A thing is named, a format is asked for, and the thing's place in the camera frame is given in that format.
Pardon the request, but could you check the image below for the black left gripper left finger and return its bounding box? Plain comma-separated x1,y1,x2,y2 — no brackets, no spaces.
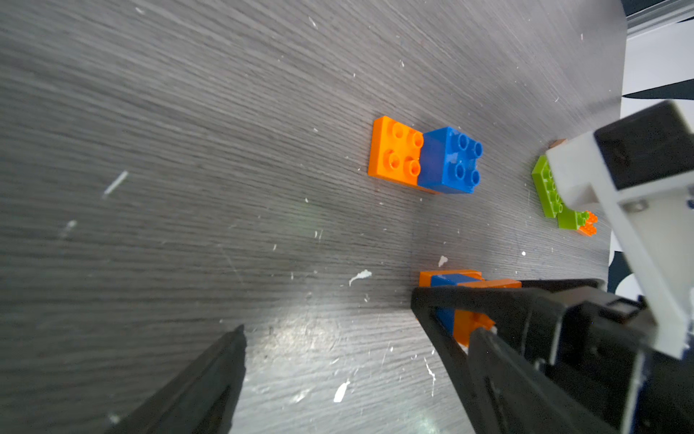
107,325,247,433

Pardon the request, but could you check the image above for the green long lego brick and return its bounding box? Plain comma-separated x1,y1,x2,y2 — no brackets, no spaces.
531,155,564,218

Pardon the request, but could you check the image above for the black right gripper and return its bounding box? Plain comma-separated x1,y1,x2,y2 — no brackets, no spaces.
411,280,693,433

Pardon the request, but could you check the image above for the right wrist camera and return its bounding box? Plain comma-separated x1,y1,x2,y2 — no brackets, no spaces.
546,101,693,210

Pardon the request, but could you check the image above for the brown lego brick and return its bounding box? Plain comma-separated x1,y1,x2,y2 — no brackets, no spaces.
549,139,567,149

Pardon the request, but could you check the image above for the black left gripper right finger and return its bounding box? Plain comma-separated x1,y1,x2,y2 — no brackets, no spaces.
468,329,616,433

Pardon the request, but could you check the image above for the blue square lego brick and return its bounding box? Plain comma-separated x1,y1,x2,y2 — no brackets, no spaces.
417,127,484,195

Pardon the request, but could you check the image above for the small orange lego brick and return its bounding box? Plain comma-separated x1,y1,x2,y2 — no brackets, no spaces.
368,117,425,188

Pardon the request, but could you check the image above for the green square lego brick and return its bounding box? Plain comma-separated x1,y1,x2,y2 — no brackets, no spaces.
557,208,590,231

